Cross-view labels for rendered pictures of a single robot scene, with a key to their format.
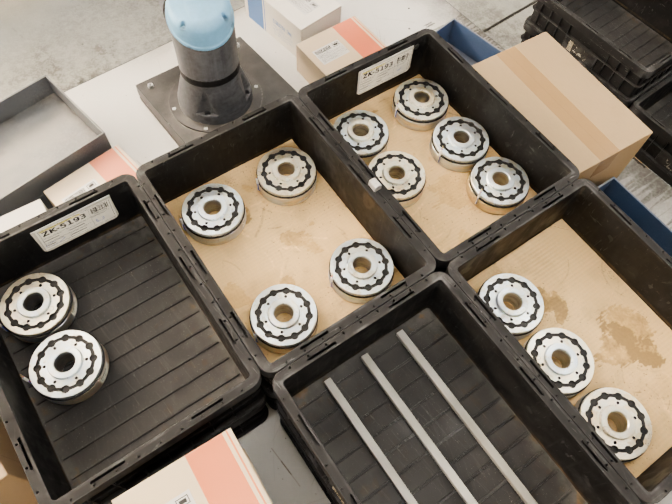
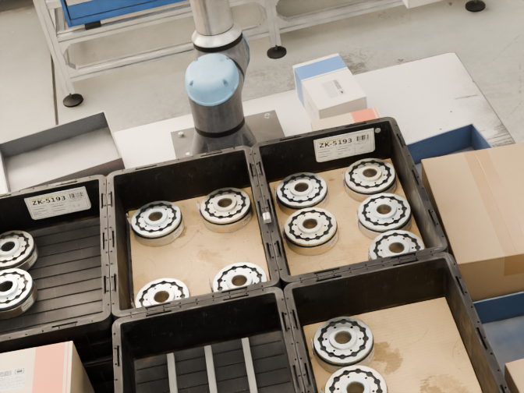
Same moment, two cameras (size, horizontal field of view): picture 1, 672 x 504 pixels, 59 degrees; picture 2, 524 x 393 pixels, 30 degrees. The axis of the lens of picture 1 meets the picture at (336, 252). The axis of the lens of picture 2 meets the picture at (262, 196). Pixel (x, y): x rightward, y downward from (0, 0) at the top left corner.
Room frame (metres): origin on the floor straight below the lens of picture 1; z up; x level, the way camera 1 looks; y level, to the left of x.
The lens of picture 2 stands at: (-0.50, -0.86, 2.16)
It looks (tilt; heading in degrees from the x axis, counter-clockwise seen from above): 42 degrees down; 38
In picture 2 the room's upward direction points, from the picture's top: 11 degrees counter-clockwise
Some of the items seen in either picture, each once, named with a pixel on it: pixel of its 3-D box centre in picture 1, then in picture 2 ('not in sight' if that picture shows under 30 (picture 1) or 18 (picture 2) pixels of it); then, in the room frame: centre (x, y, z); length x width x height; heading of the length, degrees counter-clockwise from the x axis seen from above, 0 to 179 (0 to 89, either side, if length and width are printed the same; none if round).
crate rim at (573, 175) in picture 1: (433, 136); (342, 196); (0.65, -0.15, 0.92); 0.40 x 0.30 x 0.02; 39
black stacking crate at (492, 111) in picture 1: (428, 154); (345, 216); (0.65, -0.15, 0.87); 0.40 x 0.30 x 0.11; 39
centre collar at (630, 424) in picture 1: (617, 422); not in sight; (0.22, -0.42, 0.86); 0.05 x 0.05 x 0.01
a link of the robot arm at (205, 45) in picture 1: (202, 29); (214, 90); (0.86, 0.28, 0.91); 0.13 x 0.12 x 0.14; 25
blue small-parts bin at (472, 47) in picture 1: (447, 68); (447, 167); (1.00, -0.21, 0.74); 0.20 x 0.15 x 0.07; 139
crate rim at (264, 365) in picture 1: (281, 220); (187, 228); (0.46, 0.09, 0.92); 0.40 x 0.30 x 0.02; 39
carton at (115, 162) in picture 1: (105, 198); not in sight; (0.58, 0.44, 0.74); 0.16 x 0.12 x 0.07; 139
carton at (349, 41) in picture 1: (341, 59); (351, 141); (1.00, 0.03, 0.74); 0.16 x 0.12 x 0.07; 131
